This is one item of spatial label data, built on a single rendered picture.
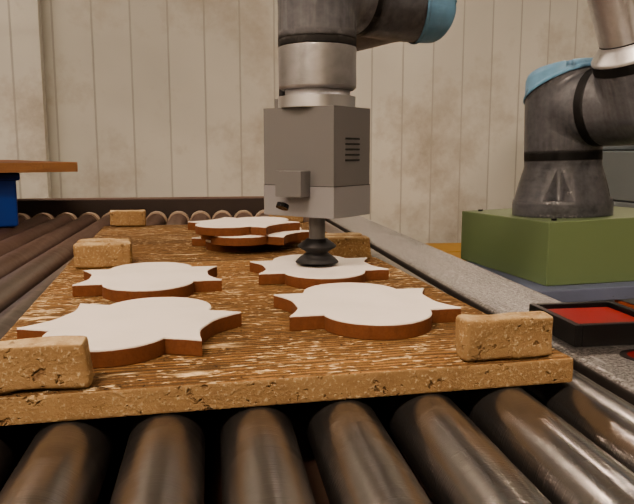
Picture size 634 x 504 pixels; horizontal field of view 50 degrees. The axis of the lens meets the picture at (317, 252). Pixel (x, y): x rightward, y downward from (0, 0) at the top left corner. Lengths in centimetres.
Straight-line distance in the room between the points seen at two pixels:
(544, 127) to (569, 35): 433
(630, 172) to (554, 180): 335
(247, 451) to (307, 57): 40
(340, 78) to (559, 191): 53
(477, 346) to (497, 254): 73
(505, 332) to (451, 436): 9
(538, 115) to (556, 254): 22
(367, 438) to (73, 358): 16
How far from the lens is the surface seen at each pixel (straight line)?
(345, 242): 78
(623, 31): 100
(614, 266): 109
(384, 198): 471
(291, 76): 65
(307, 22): 65
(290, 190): 64
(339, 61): 65
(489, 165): 504
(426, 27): 73
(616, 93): 102
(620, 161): 450
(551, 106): 109
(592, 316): 59
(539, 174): 110
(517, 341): 42
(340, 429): 36
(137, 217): 118
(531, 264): 105
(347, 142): 64
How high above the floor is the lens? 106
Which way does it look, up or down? 8 degrees down
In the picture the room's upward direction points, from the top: straight up
